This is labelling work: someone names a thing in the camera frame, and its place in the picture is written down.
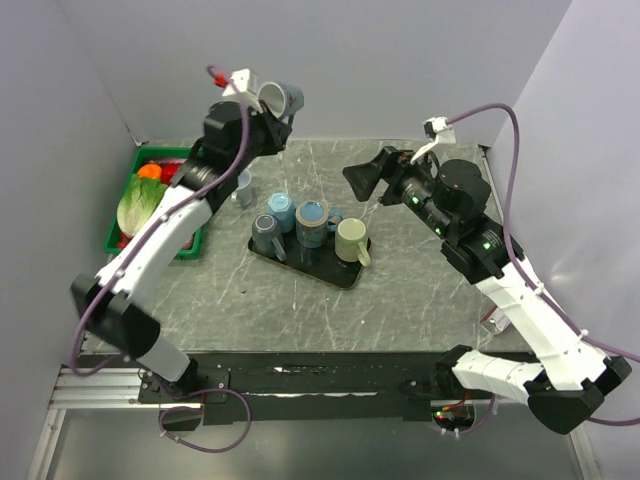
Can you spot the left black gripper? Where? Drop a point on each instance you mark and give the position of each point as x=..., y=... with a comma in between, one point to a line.
x=275, y=130

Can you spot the green plastic crate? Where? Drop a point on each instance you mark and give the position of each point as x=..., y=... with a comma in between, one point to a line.
x=115, y=241

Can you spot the black serving tray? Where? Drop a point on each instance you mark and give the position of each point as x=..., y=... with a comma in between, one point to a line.
x=320, y=263

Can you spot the light blue hexagonal mug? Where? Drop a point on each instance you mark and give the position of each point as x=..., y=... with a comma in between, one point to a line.
x=281, y=206

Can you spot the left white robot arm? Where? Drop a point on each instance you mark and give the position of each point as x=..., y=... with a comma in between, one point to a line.
x=109, y=302

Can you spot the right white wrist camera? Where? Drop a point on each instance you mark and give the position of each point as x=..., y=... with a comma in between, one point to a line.
x=438, y=132

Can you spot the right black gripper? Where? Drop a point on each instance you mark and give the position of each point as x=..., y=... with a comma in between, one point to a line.
x=392, y=165

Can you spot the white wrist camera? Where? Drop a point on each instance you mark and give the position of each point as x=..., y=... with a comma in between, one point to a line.
x=438, y=132
x=242, y=88

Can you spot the red toy pepper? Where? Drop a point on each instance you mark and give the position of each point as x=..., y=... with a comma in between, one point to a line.
x=168, y=171

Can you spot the white footed mug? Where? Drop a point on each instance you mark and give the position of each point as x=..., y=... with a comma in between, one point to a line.
x=243, y=194

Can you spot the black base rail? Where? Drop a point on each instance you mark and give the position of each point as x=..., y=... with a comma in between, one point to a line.
x=264, y=386

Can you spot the toy cabbage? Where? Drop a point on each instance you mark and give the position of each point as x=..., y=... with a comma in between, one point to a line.
x=141, y=198

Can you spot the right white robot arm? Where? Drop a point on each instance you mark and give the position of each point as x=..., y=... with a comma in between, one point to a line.
x=570, y=378

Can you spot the pale green mug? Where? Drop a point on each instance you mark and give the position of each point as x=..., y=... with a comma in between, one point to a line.
x=351, y=242

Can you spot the small slate grey mug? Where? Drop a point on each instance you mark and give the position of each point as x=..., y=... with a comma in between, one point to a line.
x=283, y=100

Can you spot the dark grey mug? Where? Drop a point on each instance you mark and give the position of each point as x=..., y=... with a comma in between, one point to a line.
x=267, y=239

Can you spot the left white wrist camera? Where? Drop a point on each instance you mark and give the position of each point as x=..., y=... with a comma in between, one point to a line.
x=242, y=88

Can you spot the blue mug tan rim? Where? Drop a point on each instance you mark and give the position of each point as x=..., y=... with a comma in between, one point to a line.
x=314, y=222

